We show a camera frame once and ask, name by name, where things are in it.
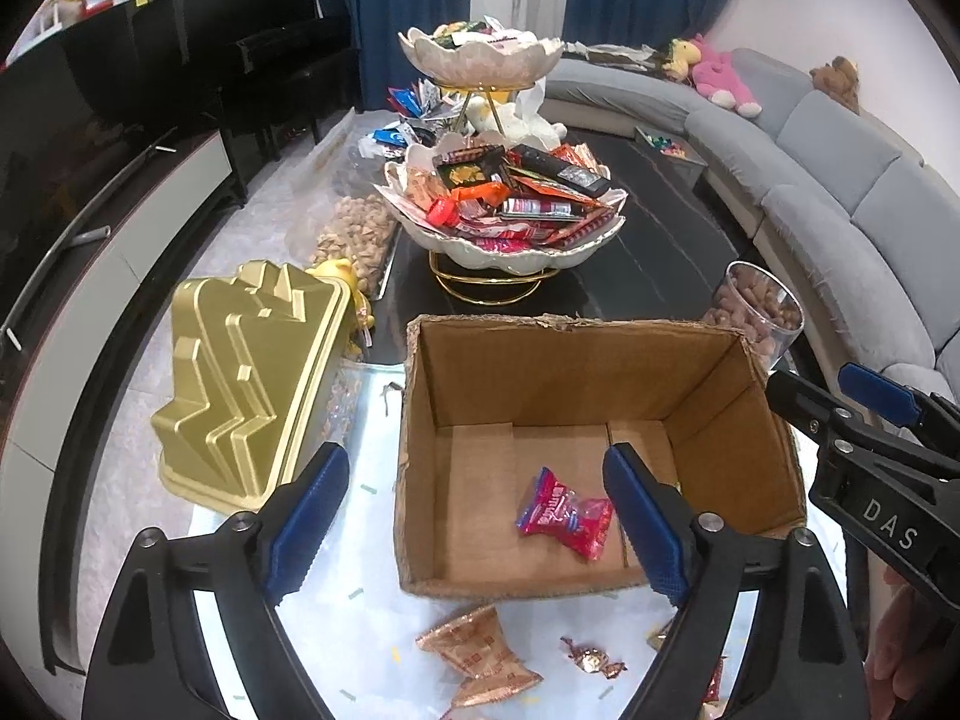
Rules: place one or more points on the bag of pistachios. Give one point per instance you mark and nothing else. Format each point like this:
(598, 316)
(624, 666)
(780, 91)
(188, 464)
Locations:
(352, 229)

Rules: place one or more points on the clear plastic bag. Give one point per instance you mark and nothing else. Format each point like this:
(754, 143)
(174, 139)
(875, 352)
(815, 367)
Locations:
(322, 172)

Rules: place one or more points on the grey television cabinet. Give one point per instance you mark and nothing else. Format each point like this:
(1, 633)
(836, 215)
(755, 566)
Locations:
(112, 277)

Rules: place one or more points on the loose packets behind stand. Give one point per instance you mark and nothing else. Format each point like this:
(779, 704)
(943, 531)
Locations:
(409, 101)

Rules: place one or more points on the small white scalloped bowl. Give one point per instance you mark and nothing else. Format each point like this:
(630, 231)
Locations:
(480, 60)

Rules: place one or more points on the crumpled clothing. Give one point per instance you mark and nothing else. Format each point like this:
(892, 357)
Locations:
(607, 54)

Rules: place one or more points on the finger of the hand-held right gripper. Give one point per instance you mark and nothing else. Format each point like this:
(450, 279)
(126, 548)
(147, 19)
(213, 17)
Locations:
(810, 405)
(877, 390)

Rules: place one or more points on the brown cardboard box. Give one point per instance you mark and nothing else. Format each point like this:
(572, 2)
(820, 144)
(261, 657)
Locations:
(525, 360)

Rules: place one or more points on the small heap of snacks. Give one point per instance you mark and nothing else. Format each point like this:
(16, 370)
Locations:
(480, 34)

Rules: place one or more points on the grey remote control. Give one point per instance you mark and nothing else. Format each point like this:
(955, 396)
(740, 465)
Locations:
(90, 233)

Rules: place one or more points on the white plush toy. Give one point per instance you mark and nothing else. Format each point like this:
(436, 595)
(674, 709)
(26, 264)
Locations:
(517, 120)

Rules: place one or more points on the yellow bear figure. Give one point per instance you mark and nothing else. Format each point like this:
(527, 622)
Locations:
(341, 274)

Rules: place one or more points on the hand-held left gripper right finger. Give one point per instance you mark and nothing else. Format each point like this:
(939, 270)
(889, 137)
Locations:
(645, 525)

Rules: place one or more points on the light blue tablecloth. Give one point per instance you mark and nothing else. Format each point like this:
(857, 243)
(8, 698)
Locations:
(360, 600)

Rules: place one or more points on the pink plush toy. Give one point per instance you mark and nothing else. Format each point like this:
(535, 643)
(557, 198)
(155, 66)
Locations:
(720, 75)

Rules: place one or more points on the gold tiered lid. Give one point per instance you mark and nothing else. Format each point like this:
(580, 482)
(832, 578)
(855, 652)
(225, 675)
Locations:
(225, 360)

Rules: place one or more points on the grey toy bin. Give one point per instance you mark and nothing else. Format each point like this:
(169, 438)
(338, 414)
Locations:
(679, 165)

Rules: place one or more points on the large pile of snack packets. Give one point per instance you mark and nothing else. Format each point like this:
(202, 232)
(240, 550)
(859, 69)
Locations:
(517, 202)

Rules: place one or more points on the yellow plush toy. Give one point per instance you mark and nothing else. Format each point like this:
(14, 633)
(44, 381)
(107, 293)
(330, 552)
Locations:
(681, 56)

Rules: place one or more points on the thin red snack packet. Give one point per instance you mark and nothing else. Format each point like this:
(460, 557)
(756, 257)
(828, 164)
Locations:
(716, 690)

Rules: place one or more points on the person's right hand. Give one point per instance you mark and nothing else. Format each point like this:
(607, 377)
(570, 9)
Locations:
(915, 645)

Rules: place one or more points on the red candy packet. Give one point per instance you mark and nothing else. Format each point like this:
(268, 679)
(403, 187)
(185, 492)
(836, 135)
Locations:
(555, 514)

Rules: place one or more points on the gold patterned snack packet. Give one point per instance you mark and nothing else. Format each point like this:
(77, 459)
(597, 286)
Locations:
(480, 660)

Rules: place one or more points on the black piano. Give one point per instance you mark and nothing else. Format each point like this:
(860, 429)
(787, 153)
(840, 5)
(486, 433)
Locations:
(292, 52)

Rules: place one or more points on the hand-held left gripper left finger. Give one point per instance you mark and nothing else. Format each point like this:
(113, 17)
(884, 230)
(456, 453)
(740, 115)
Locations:
(307, 517)

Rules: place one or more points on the grey curved sofa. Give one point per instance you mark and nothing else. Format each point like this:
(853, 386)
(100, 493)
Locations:
(825, 187)

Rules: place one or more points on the brown teddy bear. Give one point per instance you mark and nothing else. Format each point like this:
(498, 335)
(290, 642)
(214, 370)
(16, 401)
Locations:
(836, 79)

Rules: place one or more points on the gold ornament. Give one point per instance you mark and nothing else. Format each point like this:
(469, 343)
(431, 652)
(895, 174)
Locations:
(79, 4)

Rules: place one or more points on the large white scalloped bowl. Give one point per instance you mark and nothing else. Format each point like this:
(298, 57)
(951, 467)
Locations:
(510, 259)

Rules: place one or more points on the black television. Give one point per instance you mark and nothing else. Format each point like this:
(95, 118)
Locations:
(75, 127)

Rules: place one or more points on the clear jar of nuts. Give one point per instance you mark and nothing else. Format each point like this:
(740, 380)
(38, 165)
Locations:
(757, 311)

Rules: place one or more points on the brown candy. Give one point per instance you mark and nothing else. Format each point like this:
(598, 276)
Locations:
(592, 660)

